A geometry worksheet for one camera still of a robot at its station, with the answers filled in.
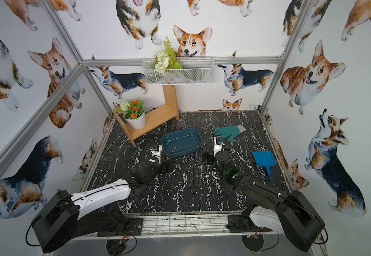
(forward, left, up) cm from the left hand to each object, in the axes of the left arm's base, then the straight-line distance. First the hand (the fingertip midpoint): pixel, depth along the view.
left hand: (168, 155), depth 86 cm
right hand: (+3, -25, +6) cm, 26 cm away
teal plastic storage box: (+16, -6, -11) cm, 20 cm away
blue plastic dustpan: (+2, -57, -10) cm, 58 cm away
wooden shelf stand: (+32, +12, -5) cm, 35 cm away
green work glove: (+22, -39, -11) cm, 46 cm away
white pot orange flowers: (+22, +20, +9) cm, 32 cm away
